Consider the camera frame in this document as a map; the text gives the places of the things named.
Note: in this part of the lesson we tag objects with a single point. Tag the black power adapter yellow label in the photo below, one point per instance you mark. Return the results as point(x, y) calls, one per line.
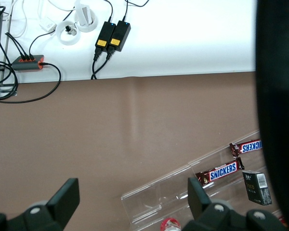
point(104, 36)
point(119, 36)

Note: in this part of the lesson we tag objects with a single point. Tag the brown red snack box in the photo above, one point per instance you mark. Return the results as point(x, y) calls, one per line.
point(281, 221)

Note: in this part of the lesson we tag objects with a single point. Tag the brown Snickers bar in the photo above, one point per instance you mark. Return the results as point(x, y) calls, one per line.
point(249, 147)
point(222, 171)

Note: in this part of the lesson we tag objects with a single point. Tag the red can with white lid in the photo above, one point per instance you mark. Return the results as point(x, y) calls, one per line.
point(170, 225)

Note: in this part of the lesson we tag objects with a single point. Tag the silver metal clamp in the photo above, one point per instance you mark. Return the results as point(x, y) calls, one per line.
point(3, 91)

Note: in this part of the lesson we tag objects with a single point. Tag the clear acrylic step display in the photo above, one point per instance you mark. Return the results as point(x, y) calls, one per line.
point(168, 192)

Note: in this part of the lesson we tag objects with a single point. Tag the small black box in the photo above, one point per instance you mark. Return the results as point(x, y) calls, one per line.
point(256, 187)

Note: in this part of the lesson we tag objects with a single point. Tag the grey orange USB hub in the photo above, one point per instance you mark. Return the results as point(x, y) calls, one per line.
point(26, 63)

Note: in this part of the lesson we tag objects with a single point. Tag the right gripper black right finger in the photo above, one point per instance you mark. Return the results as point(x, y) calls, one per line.
point(200, 202)

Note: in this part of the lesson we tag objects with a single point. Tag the small white adapter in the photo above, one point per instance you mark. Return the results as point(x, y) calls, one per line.
point(48, 24)

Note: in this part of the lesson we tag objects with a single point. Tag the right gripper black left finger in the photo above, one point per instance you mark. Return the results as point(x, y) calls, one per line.
point(62, 199)

